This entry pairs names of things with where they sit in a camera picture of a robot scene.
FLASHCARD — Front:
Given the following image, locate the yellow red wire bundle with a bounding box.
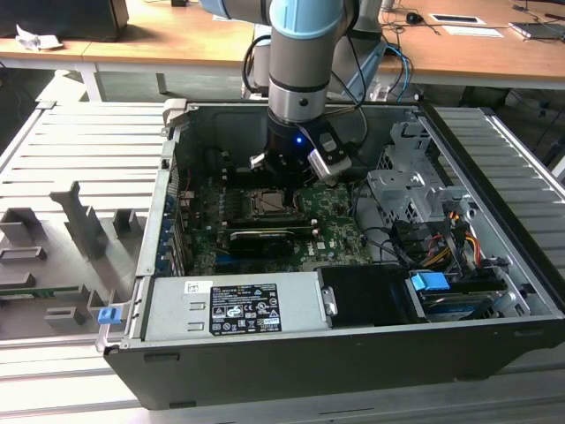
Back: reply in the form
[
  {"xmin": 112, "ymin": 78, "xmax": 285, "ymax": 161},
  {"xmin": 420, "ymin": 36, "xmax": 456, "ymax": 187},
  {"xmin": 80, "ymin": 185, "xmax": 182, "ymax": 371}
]
[{"xmin": 422, "ymin": 210, "xmax": 483, "ymax": 271}]

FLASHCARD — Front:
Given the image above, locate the green motherboard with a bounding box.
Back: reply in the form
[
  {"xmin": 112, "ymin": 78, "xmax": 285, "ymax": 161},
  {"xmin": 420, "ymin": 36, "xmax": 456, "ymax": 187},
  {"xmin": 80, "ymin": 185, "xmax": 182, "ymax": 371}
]
[{"xmin": 176, "ymin": 167, "xmax": 386, "ymax": 276}]

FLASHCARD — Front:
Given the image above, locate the metal socket cover frame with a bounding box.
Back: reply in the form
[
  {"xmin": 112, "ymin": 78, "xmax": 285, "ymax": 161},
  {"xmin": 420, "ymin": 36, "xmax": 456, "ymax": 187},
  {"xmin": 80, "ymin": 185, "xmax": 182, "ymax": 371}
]
[{"xmin": 250, "ymin": 187, "xmax": 306, "ymax": 219}]

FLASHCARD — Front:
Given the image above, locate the black PC case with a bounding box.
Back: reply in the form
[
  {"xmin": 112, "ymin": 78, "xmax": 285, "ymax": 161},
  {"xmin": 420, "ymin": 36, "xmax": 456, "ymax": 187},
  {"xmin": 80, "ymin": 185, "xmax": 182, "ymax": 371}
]
[{"xmin": 102, "ymin": 99, "xmax": 565, "ymax": 412}]

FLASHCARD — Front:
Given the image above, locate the small square CPU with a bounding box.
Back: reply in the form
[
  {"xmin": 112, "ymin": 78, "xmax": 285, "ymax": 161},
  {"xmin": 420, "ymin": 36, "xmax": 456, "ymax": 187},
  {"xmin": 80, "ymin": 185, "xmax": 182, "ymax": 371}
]
[{"xmin": 257, "ymin": 191, "xmax": 288, "ymax": 212}]

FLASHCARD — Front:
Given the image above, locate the blue plastic latch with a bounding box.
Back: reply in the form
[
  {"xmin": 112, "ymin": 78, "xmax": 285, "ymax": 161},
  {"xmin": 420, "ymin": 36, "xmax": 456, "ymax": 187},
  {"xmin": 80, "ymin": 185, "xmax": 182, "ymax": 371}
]
[{"xmin": 97, "ymin": 307, "xmax": 122, "ymax": 328}]

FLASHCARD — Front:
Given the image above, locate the crumpled white paper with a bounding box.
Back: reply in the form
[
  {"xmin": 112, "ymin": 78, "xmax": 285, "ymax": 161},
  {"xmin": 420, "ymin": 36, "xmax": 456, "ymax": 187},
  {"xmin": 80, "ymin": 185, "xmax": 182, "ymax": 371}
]
[{"xmin": 15, "ymin": 23, "xmax": 64, "ymax": 52}]

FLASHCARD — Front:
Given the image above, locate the blue cable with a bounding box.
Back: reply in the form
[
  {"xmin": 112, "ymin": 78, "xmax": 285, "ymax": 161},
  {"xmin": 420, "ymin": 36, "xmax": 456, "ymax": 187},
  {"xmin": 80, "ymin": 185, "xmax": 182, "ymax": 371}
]
[{"xmin": 382, "ymin": 42, "xmax": 415, "ymax": 103}]

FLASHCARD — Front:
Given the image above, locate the black box on desk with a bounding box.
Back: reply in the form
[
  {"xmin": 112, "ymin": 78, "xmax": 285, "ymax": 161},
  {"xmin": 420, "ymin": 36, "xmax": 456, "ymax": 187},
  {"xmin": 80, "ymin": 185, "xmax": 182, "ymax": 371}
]
[{"xmin": 0, "ymin": 0, "xmax": 131, "ymax": 43}]

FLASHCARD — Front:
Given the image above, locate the RAM slot with white latch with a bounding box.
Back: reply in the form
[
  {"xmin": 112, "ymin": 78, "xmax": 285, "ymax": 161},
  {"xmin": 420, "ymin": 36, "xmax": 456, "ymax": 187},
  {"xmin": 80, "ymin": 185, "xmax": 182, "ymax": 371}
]
[
  {"xmin": 226, "ymin": 215, "xmax": 318, "ymax": 227},
  {"xmin": 228, "ymin": 223, "xmax": 320, "ymax": 237}
]

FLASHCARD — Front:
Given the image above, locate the white paper sheet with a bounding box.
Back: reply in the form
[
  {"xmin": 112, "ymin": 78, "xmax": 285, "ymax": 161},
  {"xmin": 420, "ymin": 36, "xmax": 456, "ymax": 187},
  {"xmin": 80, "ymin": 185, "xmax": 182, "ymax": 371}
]
[{"xmin": 441, "ymin": 24, "xmax": 506, "ymax": 39}]

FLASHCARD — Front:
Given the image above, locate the wooden desk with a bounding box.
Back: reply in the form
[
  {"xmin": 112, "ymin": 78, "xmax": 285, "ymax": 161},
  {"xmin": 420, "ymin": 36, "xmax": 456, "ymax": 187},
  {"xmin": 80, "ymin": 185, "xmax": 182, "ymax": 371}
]
[
  {"xmin": 379, "ymin": 0, "xmax": 565, "ymax": 92},
  {"xmin": 0, "ymin": 0, "xmax": 389, "ymax": 105}
]

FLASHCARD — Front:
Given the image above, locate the black graphics card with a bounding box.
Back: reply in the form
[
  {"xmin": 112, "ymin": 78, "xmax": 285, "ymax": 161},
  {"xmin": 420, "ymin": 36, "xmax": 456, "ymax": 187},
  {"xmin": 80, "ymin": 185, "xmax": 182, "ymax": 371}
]
[{"xmin": 228, "ymin": 227, "xmax": 296, "ymax": 260}]

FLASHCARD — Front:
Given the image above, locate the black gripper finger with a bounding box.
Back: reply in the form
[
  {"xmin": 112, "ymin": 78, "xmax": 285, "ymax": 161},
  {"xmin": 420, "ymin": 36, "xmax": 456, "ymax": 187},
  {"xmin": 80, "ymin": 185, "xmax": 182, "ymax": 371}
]
[{"xmin": 285, "ymin": 176, "xmax": 305, "ymax": 210}]

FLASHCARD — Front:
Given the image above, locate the silver metal drive cage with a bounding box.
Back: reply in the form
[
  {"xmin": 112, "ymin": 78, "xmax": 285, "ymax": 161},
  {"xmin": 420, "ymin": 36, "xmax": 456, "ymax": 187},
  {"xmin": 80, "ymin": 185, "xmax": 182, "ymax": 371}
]
[{"xmin": 365, "ymin": 121, "xmax": 478, "ymax": 231}]

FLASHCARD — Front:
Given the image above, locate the white wrist camera on bracket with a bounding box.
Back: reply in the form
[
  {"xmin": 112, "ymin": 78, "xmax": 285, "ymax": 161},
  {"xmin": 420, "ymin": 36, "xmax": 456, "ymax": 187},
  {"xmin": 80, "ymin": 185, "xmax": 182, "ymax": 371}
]
[{"xmin": 299, "ymin": 125, "xmax": 353, "ymax": 180}]

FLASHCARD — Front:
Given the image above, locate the grey power supply unit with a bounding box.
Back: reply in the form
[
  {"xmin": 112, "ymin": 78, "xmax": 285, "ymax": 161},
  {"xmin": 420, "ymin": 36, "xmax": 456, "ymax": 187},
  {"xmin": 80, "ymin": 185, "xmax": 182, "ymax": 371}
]
[{"xmin": 141, "ymin": 270, "xmax": 333, "ymax": 342}]

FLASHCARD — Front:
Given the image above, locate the black CPU socket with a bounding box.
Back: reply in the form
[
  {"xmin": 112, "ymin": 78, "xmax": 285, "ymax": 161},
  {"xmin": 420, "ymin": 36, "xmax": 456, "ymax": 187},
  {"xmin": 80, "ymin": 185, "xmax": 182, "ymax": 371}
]
[{"xmin": 247, "ymin": 186, "xmax": 307, "ymax": 221}]

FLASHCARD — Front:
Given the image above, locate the white plastic block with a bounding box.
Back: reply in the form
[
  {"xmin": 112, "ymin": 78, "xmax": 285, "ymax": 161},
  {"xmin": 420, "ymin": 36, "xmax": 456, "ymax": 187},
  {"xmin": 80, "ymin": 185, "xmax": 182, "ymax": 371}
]
[{"xmin": 367, "ymin": 81, "xmax": 392, "ymax": 102}]

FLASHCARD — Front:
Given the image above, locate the grey plastic case handle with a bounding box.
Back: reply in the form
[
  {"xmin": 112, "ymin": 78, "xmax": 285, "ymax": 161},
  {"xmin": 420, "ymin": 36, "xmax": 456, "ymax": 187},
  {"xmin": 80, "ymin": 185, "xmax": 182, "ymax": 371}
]
[{"xmin": 161, "ymin": 98, "xmax": 192, "ymax": 130}]

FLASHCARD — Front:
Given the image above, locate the grey parts rack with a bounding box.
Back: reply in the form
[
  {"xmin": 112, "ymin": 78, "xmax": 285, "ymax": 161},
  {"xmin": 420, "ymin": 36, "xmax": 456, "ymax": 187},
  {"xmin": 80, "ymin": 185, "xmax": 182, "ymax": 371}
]
[{"xmin": 0, "ymin": 179, "xmax": 147, "ymax": 342}]

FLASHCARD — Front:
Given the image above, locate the blue disk carrier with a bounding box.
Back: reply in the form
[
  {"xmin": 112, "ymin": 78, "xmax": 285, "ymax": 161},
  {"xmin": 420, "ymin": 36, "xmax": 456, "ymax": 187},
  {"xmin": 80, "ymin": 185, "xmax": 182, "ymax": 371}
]
[{"xmin": 409, "ymin": 270, "xmax": 496, "ymax": 322}]

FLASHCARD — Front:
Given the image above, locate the blue expansion slot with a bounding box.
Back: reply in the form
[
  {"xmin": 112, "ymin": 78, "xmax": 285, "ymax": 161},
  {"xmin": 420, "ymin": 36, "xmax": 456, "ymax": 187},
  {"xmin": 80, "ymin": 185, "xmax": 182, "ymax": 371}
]
[{"xmin": 215, "ymin": 251, "xmax": 266, "ymax": 269}]

